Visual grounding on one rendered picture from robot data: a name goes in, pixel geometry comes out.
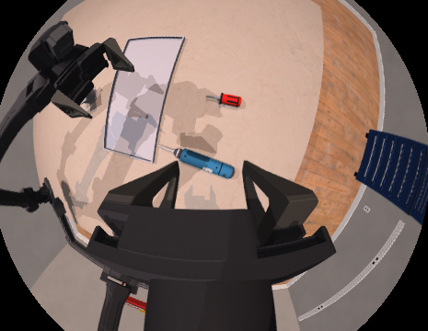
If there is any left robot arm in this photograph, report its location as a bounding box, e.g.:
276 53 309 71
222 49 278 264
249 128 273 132
0 21 89 212

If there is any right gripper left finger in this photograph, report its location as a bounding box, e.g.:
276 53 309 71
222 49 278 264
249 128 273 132
104 161 179 209

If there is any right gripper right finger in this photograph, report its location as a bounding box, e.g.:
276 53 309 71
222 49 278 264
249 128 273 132
242 160 318 246

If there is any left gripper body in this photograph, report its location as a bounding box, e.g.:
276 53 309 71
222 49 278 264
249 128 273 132
54 38 111 105

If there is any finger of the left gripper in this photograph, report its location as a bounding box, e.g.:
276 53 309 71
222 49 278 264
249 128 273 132
51 90 92 119
104 38 134 73

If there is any red screwdriver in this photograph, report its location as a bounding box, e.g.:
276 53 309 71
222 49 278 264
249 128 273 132
208 93 241 107

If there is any dark blue electric screwdriver barrel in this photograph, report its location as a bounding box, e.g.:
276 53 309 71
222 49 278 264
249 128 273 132
158 145 235 179

